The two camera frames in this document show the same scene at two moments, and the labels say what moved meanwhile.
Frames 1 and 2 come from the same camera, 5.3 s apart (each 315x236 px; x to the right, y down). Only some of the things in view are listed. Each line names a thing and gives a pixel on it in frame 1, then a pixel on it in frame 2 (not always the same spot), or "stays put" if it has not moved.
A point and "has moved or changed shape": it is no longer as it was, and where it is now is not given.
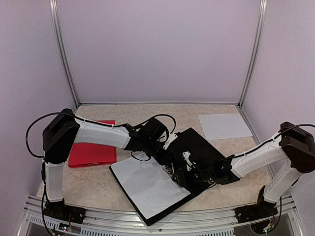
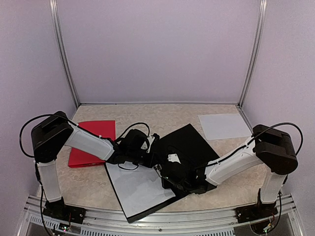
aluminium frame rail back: (160, 104) stays put
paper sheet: (152, 188) has moved or changed shape
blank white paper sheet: (217, 126) stays put
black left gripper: (164, 160) → (148, 163)
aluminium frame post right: (263, 5) stays put
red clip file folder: (83, 155) stays put
